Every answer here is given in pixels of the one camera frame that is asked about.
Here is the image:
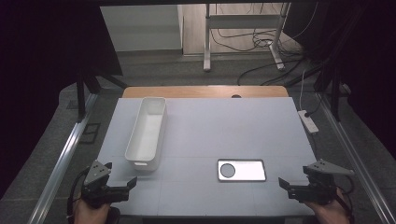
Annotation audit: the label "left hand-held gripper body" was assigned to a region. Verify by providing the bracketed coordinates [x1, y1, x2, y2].
[81, 160, 130, 209]

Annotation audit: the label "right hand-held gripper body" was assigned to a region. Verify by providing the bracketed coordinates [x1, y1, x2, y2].
[288, 159, 356, 206]

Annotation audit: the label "white plastic bin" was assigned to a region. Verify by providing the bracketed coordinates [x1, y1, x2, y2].
[124, 96, 168, 172]

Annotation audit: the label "person's left hand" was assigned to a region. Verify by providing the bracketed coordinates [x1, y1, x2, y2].
[74, 199, 111, 224]

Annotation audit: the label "person's right hand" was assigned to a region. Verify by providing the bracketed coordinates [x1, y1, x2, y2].
[303, 188, 351, 224]

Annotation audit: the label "white power strip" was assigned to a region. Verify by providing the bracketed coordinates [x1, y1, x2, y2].
[297, 109, 319, 134]

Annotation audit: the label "black stand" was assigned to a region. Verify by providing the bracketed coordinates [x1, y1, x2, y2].
[76, 69, 129, 123]
[313, 62, 344, 122]

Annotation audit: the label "white table cover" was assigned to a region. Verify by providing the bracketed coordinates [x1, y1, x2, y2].
[96, 96, 318, 217]

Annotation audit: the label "wooden table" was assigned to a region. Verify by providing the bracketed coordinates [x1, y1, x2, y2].
[121, 86, 290, 99]

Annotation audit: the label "black curtain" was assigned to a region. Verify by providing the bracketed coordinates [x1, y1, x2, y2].
[0, 0, 123, 200]
[284, 0, 396, 162]

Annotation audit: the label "white metal stand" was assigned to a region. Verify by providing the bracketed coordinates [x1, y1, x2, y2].
[203, 3, 292, 73]

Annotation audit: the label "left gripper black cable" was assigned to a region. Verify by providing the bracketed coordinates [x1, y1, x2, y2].
[66, 167, 92, 224]

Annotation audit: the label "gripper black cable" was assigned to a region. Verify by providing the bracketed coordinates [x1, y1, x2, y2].
[66, 167, 92, 224]
[334, 183, 356, 224]

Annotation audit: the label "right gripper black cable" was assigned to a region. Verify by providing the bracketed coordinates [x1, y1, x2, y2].
[334, 183, 356, 224]

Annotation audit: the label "aluminium rail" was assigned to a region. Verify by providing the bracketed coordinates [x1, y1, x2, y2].
[27, 92, 99, 224]
[316, 92, 396, 224]

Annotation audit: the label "black plug cable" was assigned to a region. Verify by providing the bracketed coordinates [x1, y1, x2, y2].
[304, 92, 325, 119]

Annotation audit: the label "white power cable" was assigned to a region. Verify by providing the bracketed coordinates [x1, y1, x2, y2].
[298, 69, 308, 112]

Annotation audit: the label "black floor cables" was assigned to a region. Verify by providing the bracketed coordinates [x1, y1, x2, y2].
[209, 3, 321, 87]

